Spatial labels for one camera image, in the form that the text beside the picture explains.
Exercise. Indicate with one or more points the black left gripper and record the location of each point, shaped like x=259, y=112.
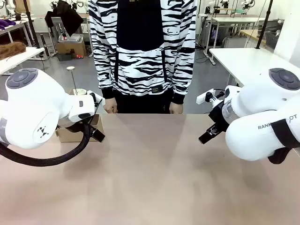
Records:
x=70, y=126

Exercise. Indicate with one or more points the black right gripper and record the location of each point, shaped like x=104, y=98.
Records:
x=218, y=117

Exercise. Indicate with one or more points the brown cardboard cup carrier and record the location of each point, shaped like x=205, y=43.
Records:
x=70, y=137

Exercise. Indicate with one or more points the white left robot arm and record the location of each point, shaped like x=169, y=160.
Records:
x=35, y=105

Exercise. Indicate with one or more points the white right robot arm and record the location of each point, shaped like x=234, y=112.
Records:
x=257, y=100

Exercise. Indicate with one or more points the person's left forearm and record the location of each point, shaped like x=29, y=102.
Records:
x=184, y=77

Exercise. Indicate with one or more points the person's right hand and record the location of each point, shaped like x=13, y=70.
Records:
x=110, y=106

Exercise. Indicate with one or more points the person's left hand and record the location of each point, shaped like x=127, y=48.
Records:
x=175, y=109

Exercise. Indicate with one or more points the metal pole stand with disc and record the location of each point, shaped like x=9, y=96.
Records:
x=74, y=82

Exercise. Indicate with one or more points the large white side table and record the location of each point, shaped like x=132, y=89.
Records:
x=243, y=61

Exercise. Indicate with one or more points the small black floor box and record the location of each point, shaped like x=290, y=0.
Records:
x=64, y=57

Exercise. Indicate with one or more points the brown cardboard box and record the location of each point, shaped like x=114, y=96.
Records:
x=71, y=48

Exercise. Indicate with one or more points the person in zebra hoodie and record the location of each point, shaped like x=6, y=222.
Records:
x=143, y=47

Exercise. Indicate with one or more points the grey tray box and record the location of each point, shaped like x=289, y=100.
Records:
x=70, y=38

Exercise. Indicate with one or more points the white table with brown fur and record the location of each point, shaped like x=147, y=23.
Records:
x=21, y=57

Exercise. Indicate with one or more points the white background workbench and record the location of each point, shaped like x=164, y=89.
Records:
x=232, y=21

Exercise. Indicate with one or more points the brown fur piece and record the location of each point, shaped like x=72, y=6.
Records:
x=11, y=49

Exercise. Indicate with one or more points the black hanging cloth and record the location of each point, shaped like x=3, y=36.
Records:
x=64, y=16

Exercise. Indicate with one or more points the thin black stand pole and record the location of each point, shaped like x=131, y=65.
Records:
x=264, y=25

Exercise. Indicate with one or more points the black tripod pole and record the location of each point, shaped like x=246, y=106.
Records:
x=31, y=25

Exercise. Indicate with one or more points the purple cloth items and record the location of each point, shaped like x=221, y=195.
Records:
x=7, y=24

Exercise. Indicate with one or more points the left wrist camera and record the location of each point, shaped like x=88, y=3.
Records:
x=93, y=97

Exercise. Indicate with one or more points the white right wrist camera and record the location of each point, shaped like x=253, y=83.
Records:
x=202, y=98

